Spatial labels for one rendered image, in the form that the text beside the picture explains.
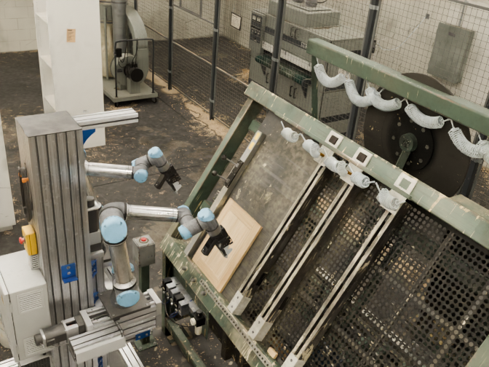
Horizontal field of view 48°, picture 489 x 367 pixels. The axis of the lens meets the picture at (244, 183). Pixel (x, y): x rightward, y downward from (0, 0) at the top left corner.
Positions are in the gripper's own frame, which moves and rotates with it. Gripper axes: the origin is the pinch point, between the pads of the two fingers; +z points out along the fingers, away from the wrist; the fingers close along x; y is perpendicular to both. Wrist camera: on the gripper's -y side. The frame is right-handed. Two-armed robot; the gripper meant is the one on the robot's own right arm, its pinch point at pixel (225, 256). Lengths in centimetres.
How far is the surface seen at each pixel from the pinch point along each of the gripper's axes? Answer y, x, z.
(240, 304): -6.8, -4.4, 35.3
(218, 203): 24, 59, 20
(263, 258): 18.4, -0.6, 20.1
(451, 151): 130, -40, 1
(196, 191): 20, 84, 22
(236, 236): 17.8, 32.0, 25.8
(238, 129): 65, 83, -2
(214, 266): -3, 35, 38
